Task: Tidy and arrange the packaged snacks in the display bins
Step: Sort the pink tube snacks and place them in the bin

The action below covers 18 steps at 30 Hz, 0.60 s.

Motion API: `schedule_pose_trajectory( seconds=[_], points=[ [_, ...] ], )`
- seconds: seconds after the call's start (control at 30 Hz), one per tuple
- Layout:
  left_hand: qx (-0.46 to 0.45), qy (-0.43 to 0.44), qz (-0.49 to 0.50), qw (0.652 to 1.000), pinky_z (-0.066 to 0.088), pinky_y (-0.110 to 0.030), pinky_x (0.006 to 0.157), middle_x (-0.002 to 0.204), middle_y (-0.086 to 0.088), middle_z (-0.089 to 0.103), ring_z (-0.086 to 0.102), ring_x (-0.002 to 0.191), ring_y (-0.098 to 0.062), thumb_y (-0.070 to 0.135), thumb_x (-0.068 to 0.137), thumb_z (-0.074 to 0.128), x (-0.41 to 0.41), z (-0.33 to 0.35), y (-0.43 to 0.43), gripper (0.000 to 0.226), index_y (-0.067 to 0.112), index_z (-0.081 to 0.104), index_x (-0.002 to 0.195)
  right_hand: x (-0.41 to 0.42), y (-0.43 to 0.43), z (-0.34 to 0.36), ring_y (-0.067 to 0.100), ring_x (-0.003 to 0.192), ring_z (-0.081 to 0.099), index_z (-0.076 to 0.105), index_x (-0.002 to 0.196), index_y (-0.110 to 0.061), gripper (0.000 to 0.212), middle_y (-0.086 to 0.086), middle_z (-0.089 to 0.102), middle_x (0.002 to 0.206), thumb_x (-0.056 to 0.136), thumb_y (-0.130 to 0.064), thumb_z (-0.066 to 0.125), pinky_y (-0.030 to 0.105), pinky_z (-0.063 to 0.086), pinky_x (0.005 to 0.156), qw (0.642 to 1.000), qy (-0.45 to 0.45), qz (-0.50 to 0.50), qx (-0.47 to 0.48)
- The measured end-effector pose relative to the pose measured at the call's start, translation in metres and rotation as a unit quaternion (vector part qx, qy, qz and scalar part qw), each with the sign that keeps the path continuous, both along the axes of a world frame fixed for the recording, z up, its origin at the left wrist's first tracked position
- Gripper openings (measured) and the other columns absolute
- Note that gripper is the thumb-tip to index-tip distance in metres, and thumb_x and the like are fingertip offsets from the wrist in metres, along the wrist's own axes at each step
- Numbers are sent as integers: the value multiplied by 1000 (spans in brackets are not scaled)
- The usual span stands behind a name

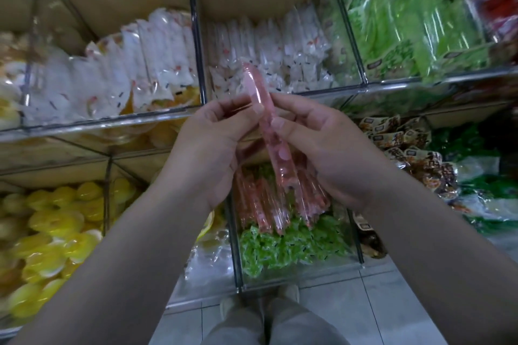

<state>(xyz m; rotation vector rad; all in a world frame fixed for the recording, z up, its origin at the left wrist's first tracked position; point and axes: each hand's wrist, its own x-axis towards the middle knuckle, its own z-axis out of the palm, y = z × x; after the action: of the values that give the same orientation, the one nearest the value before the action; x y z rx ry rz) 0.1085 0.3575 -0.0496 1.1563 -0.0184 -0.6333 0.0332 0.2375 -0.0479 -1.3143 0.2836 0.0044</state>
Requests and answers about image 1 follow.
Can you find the pile of green bamboo packets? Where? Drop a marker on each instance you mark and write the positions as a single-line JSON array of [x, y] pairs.
[[494, 207]]

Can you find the light grey shorts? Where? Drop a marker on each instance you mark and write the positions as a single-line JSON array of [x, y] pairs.
[[299, 328]]

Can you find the long green vegetable packets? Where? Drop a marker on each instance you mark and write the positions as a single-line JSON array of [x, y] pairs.
[[405, 25]]

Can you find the single pink snack packet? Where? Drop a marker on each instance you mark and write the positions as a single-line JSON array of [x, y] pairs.
[[257, 90]]

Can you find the person's left hand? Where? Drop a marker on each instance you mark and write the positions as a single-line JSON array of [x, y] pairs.
[[206, 155]]

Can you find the pile of small green candies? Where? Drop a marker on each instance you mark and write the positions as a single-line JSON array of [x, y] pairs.
[[283, 248]]

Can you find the pile of pink jelly sticks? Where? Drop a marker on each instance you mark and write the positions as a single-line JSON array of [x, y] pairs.
[[259, 203]]

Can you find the person's right forearm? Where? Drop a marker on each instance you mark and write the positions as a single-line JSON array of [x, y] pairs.
[[453, 268]]

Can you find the pile of orange-lid jelly cups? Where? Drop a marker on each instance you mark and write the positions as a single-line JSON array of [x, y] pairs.
[[10, 74]]

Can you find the light shoe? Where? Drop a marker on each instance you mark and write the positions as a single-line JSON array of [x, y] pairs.
[[231, 306], [289, 292]]

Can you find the pile of white jelly sticks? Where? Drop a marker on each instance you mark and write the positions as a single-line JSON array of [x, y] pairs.
[[283, 45]]

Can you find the person's right hand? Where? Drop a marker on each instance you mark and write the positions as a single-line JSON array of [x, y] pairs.
[[340, 159]]

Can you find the pile of brown snack packets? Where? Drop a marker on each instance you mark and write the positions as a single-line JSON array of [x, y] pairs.
[[421, 167]]

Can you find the pile of yellow jelly cups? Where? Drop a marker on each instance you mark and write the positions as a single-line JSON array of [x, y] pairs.
[[48, 223]]

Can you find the person's left forearm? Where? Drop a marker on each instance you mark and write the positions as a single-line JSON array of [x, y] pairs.
[[105, 276]]

